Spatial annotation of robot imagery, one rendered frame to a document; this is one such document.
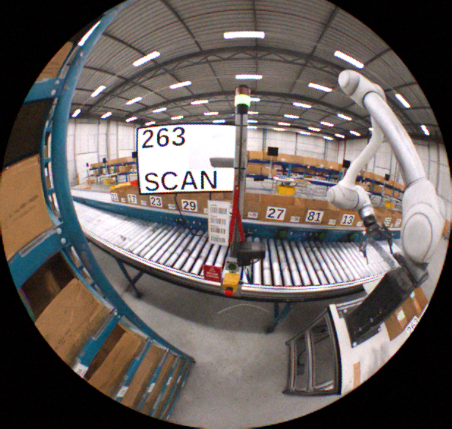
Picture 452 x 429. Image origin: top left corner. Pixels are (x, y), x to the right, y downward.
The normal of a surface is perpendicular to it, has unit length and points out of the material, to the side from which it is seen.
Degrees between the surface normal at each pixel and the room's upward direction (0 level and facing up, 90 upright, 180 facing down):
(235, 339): 0
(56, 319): 91
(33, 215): 90
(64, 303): 90
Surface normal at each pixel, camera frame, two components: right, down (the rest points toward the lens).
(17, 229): 0.98, 0.11
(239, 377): 0.03, -0.94
